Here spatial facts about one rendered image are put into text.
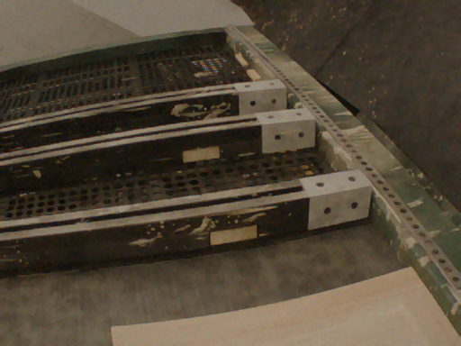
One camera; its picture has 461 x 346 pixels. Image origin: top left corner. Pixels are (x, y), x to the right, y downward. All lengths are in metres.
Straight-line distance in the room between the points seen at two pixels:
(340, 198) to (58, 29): 5.07
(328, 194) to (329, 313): 0.25
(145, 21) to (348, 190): 3.47
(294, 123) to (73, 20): 4.73
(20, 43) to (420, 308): 5.51
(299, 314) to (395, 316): 0.15
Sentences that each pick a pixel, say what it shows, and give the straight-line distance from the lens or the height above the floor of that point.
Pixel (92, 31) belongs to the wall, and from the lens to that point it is 5.74.
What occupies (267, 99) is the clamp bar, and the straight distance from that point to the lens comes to 1.34.
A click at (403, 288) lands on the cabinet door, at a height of 0.92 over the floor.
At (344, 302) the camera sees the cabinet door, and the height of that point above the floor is 1.01.
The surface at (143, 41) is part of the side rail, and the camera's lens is 1.97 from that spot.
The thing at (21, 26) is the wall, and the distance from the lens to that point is 5.84.
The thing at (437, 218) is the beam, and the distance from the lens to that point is 0.92.
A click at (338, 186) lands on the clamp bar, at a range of 0.92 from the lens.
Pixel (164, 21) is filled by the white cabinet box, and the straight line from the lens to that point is 4.25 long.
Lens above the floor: 1.54
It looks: 27 degrees down
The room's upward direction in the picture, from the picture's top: 63 degrees counter-clockwise
